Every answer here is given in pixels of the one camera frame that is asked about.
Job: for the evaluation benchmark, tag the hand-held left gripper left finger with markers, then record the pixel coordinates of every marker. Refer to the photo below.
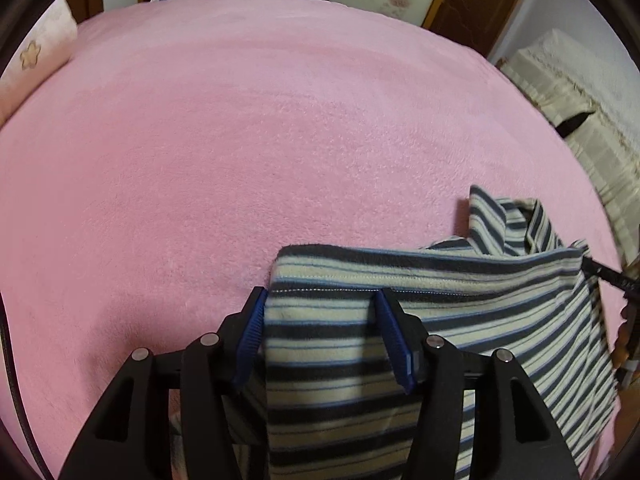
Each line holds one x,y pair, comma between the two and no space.
252,332

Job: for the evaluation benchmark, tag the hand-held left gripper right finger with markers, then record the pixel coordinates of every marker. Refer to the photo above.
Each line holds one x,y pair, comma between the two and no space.
395,342

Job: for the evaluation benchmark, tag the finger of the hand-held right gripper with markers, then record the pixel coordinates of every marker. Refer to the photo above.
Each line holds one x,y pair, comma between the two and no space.
607,275

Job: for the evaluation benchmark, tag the grey white striped garment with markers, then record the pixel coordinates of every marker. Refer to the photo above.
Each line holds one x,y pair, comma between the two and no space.
340,385

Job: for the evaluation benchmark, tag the cream lace covered furniture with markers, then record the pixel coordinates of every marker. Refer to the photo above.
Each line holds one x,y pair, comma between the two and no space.
590,110

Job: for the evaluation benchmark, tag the pink fleece blanket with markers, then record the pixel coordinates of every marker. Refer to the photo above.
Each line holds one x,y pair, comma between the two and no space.
250,135

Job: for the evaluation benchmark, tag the brown wooden door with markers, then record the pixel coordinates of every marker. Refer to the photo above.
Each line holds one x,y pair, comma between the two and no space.
480,0

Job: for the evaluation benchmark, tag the cartoon print pillow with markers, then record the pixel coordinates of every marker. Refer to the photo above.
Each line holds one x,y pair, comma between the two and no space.
35,60

